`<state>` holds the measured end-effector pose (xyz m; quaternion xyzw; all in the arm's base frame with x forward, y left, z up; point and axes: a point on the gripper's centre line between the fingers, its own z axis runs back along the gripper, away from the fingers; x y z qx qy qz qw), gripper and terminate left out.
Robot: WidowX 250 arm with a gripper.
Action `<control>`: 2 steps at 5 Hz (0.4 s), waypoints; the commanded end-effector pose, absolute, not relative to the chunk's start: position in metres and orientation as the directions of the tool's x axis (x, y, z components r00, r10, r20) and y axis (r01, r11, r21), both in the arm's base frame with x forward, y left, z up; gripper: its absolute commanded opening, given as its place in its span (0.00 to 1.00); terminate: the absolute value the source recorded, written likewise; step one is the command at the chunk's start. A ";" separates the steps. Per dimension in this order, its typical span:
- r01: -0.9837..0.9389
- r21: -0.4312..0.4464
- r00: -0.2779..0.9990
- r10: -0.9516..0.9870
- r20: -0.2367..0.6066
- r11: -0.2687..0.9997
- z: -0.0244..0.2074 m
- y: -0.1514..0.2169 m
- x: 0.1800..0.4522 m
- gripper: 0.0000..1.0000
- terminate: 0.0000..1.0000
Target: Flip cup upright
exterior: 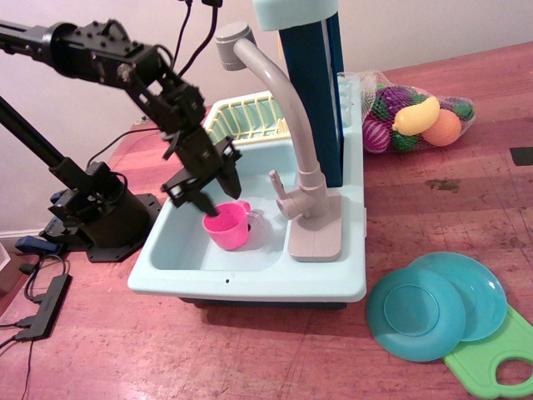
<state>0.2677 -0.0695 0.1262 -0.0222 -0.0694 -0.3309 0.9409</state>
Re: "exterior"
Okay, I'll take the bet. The orange toy fruit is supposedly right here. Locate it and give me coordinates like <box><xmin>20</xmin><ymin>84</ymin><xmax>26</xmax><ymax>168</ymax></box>
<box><xmin>422</xmin><ymin>109</ymin><xmax>461</xmax><ymax>147</ymax></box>

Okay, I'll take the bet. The blue clamp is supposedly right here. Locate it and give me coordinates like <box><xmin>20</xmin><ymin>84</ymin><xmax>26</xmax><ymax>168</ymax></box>
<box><xmin>15</xmin><ymin>236</ymin><xmax>61</xmax><ymax>254</ymax></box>

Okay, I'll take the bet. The yellow dish rack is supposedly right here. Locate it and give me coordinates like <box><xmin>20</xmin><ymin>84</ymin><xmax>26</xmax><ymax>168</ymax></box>
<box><xmin>203</xmin><ymin>91</ymin><xmax>290</xmax><ymax>146</ymax></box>

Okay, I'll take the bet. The black usb hub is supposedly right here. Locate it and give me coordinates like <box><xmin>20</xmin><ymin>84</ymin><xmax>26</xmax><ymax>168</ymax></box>
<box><xmin>14</xmin><ymin>273</ymin><xmax>72</xmax><ymax>342</ymax></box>

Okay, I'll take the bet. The teal plate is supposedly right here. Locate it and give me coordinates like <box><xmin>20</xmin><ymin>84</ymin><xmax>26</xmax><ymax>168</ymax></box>
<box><xmin>366</xmin><ymin>267</ymin><xmax>466</xmax><ymax>362</ymax></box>
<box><xmin>408</xmin><ymin>252</ymin><xmax>507</xmax><ymax>342</ymax></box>

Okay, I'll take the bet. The dark blue water tower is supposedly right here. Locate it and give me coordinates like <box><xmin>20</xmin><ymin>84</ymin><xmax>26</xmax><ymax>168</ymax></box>
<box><xmin>252</xmin><ymin>0</ymin><xmax>344</xmax><ymax>188</ymax></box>

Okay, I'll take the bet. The green cutting board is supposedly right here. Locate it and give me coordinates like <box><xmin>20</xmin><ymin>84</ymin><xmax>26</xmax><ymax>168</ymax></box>
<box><xmin>443</xmin><ymin>306</ymin><xmax>532</xmax><ymax>399</ymax></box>

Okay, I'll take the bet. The yellow toy banana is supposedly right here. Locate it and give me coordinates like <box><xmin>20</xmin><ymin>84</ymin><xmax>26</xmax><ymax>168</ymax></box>
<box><xmin>392</xmin><ymin>97</ymin><xmax>440</xmax><ymax>136</ymax></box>

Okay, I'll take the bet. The front teal plate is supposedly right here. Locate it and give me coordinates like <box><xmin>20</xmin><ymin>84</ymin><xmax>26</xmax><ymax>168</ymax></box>
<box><xmin>366</xmin><ymin>267</ymin><xmax>466</xmax><ymax>362</ymax></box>

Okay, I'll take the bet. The light blue toy sink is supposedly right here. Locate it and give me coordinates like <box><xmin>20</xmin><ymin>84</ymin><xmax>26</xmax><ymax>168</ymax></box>
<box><xmin>127</xmin><ymin>77</ymin><xmax>366</xmax><ymax>303</ymax></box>

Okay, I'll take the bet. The rear teal plate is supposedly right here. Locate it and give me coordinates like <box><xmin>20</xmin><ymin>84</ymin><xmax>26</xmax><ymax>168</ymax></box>
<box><xmin>408</xmin><ymin>252</ymin><xmax>507</xmax><ymax>342</ymax></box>

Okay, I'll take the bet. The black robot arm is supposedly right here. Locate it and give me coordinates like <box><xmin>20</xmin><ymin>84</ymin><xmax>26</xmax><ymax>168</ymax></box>
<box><xmin>1</xmin><ymin>19</ymin><xmax>242</xmax><ymax>216</ymax></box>

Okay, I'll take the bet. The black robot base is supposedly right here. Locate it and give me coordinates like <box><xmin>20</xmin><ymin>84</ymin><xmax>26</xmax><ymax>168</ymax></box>
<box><xmin>1</xmin><ymin>100</ymin><xmax>162</xmax><ymax>263</ymax></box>

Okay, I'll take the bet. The beige toy faucet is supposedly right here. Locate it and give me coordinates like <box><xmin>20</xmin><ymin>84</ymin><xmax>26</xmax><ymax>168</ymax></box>
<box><xmin>214</xmin><ymin>22</ymin><xmax>344</xmax><ymax>263</ymax></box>

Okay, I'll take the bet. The mesh bag of toy produce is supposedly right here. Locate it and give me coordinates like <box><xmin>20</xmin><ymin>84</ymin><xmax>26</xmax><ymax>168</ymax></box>
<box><xmin>337</xmin><ymin>71</ymin><xmax>476</xmax><ymax>154</ymax></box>

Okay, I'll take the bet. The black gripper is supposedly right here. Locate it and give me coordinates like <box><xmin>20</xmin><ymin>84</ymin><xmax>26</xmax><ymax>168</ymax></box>
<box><xmin>161</xmin><ymin>127</ymin><xmax>242</xmax><ymax>218</ymax></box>

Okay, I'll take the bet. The pink plastic cup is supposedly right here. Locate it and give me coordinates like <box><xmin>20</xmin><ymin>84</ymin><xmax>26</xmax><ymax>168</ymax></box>
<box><xmin>202</xmin><ymin>200</ymin><xmax>252</xmax><ymax>251</ymax></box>

